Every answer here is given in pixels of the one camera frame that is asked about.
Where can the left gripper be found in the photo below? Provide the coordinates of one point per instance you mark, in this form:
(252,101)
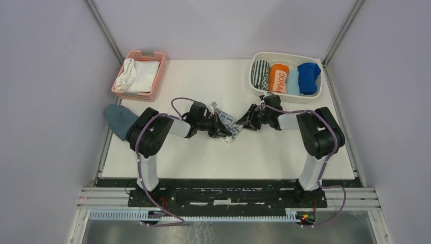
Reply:
(218,129)

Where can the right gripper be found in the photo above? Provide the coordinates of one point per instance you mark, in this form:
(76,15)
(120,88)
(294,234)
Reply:
(249,121)

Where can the light blue towel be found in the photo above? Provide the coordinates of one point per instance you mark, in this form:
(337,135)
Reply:
(293,83)

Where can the patterned white blue cloth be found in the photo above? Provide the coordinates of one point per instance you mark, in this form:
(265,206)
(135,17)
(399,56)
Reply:
(230,123)

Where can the dark blue towel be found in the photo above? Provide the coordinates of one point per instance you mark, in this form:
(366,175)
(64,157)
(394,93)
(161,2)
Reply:
(308,74)

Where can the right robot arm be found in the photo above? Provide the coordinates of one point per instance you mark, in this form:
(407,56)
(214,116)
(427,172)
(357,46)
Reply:
(320,133)

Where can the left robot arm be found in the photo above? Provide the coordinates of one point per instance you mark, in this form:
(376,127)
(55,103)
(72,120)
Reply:
(148,134)

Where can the orange rolled towel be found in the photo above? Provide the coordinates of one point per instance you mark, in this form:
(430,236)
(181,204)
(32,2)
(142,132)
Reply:
(278,78)

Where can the striped rolled towel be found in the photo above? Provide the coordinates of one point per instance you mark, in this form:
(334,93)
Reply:
(260,74)

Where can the white plastic tub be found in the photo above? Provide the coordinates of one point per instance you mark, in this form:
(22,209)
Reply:
(292,61)

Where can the white folded towel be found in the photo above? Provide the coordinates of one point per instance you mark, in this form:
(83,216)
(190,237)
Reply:
(145,75)

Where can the pink plastic basket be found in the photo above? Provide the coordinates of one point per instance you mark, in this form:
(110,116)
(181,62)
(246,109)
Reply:
(142,56)

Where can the grey-blue towel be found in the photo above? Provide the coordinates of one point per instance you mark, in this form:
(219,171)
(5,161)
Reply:
(120,119)

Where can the white crumpled cloth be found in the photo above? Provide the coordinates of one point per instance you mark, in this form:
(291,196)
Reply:
(127,77)

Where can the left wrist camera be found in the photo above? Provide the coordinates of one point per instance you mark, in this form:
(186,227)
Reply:
(212,107)

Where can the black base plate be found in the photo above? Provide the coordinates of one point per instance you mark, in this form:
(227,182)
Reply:
(226,198)

